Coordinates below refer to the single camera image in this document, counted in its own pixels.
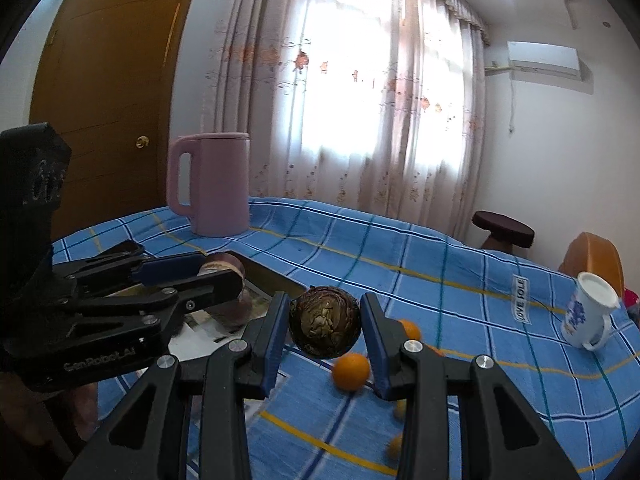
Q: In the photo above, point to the pink electric kettle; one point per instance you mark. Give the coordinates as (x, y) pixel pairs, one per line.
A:
(220, 185)

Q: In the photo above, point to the air conditioner pipe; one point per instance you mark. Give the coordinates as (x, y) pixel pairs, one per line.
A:
(512, 105)

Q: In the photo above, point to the white air conditioner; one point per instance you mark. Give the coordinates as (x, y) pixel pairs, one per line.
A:
(545, 60)

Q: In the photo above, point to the orange wooden chair back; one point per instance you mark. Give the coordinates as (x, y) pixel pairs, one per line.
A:
(595, 255)

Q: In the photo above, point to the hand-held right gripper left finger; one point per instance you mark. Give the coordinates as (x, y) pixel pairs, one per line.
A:
(276, 341)

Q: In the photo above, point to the orange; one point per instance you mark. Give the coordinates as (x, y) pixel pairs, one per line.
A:
(411, 331)
(395, 448)
(351, 372)
(400, 410)

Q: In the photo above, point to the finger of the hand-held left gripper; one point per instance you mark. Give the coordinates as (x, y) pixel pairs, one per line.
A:
(210, 287)
(167, 266)

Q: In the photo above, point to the white cup with blue print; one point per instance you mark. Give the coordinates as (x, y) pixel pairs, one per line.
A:
(587, 317)

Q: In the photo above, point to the metal tray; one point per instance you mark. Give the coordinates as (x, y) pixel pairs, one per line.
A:
(280, 282)

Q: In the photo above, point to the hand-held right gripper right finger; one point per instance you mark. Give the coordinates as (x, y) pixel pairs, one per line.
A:
(376, 347)

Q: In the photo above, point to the dark brown round fruit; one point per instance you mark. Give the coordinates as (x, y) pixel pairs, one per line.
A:
(325, 322)

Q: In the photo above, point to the brown wooden door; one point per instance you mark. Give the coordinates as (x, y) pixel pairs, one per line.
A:
(100, 85)

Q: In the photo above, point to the blue plaid cloth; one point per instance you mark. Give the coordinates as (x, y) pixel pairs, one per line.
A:
(350, 242)

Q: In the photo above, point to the dark brown round stool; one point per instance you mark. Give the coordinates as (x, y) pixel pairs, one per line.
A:
(502, 227)

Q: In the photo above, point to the floral sheer curtain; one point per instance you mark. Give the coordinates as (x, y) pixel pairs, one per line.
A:
(350, 110)

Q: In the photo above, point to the purple brown round fruit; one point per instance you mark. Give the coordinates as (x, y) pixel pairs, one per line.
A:
(224, 263)
(234, 308)

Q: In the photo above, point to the brass door knob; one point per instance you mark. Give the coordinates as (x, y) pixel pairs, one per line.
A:
(143, 142)

